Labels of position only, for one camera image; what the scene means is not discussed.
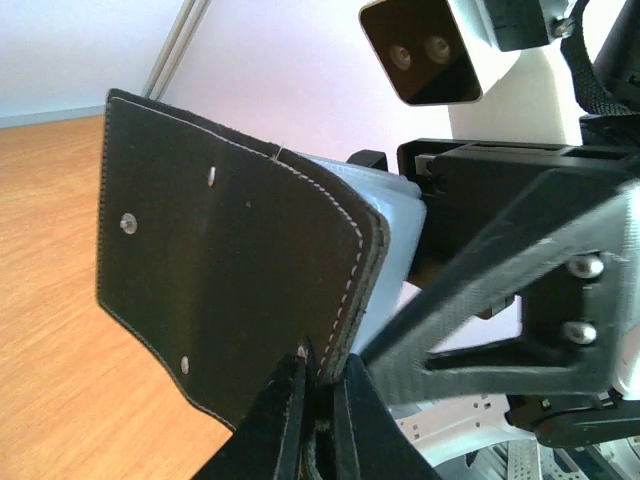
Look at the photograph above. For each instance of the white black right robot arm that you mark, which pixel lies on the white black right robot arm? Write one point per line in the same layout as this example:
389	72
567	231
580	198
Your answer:
567	420

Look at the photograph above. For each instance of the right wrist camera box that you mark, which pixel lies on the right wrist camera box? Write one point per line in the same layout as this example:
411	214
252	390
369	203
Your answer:
495	65

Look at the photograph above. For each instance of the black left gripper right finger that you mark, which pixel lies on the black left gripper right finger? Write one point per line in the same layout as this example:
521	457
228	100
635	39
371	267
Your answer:
368	443

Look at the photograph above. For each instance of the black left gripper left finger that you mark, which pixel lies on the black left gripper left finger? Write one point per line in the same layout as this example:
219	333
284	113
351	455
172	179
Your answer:
268	442

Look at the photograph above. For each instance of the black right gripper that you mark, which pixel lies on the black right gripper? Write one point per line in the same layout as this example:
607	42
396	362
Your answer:
567	245

